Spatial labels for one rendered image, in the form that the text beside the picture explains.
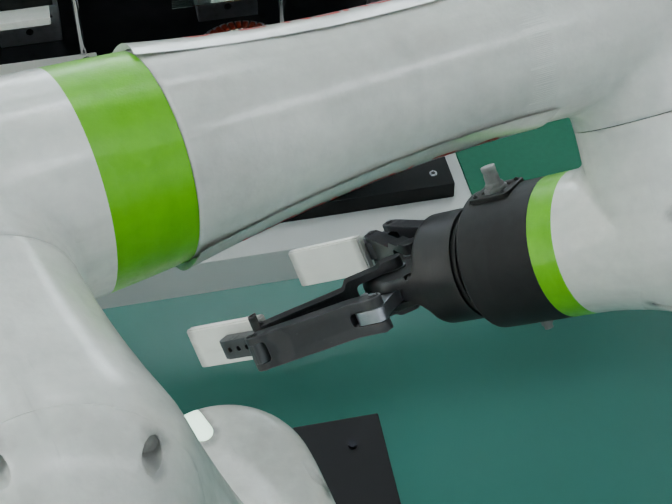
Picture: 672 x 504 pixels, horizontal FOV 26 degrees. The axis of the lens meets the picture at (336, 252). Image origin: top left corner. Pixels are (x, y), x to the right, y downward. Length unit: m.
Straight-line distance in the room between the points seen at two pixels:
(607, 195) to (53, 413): 0.41
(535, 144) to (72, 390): 1.18
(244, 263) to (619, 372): 1.02
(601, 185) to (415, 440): 1.50
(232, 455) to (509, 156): 0.77
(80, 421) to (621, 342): 1.98
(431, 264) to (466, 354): 1.50
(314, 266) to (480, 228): 0.24
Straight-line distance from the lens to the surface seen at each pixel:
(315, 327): 0.96
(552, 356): 2.46
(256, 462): 1.00
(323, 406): 2.37
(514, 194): 0.92
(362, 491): 1.27
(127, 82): 0.71
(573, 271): 0.89
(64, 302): 0.62
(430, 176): 1.62
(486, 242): 0.92
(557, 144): 1.70
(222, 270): 1.58
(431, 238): 0.95
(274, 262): 1.58
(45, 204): 0.67
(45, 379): 0.58
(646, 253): 0.86
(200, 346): 1.04
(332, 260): 1.12
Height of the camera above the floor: 1.90
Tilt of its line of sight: 47 degrees down
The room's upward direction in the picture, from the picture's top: straight up
